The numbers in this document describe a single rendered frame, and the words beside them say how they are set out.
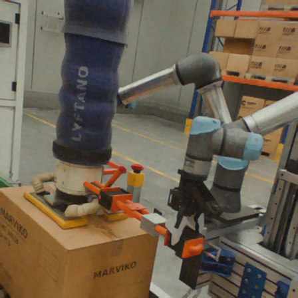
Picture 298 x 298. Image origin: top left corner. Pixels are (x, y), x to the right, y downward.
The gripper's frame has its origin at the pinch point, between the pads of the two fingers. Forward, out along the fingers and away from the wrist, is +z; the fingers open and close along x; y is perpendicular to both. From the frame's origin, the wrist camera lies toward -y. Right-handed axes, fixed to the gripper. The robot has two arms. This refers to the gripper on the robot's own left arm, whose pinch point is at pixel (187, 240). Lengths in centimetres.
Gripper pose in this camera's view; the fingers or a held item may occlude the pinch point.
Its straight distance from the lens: 113.8
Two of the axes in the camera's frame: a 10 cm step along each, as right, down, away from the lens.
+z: -1.7, 9.5, 2.7
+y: -6.4, -3.1, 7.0
